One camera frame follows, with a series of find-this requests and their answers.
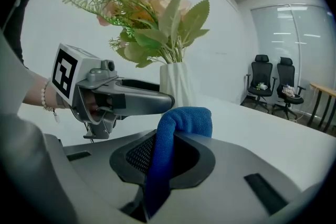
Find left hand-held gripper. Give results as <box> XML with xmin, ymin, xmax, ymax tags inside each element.
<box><xmin>50</xmin><ymin>43</ymin><xmax>161</xmax><ymax>140</ymax></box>

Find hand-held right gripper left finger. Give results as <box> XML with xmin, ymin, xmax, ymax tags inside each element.
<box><xmin>43</xmin><ymin>129</ymin><xmax>158</xmax><ymax>224</ymax></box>

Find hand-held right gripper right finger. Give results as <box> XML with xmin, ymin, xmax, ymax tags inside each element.
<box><xmin>146</xmin><ymin>131</ymin><xmax>302</xmax><ymax>224</ymax></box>

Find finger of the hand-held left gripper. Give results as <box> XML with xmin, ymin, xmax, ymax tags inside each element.
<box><xmin>94</xmin><ymin>83</ymin><xmax>176</xmax><ymax>116</ymax></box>

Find white ribbed vase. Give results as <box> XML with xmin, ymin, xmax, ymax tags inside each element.
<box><xmin>159</xmin><ymin>61</ymin><xmax>196</xmax><ymax>108</ymax></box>

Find blue cloth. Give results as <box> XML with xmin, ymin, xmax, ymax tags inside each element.
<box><xmin>144</xmin><ymin>106</ymin><xmax>213</xmax><ymax>220</ymax></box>

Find pink flower bouquet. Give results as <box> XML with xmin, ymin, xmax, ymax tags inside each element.
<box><xmin>59</xmin><ymin>0</ymin><xmax>211</xmax><ymax>69</ymax></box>

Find person's left forearm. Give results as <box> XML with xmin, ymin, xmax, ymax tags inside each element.
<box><xmin>22</xmin><ymin>68</ymin><xmax>71</xmax><ymax>111</ymax></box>

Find person's left hand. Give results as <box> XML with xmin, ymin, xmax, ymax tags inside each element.
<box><xmin>84</xmin><ymin>92</ymin><xmax>112</xmax><ymax>122</ymax></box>

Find white items on chair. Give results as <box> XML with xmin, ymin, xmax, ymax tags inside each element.
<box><xmin>282</xmin><ymin>83</ymin><xmax>302</xmax><ymax>99</ymax></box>

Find black office chair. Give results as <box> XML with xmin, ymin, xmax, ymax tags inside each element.
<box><xmin>271</xmin><ymin>57</ymin><xmax>307</xmax><ymax>121</ymax></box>
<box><xmin>246</xmin><ymin>54</ymin><xmax>278</xmax><ymax>113</ymax></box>

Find person's black clothing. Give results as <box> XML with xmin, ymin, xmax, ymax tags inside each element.
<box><xmin>0</xmin><ymin>0</ymin><xmax>32</xmax><ymax>69</ymax></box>

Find wooden round table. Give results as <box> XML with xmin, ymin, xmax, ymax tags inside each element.
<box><xmin>307</xmin><ymin>82</ymin><xmax>336</xmax><ymax>133</ymax></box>

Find frosted glass partition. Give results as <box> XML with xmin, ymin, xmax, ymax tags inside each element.
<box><xmin>250</xmin><ymin>5</ymin><xmax>334</xmax><ymax>103</ymax></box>

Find pale bead bracelet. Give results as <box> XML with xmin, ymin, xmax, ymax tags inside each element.
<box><xmin>40</xmin><ymin>80</ymin><xmax>61</xmax><ymax>124</ymax></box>

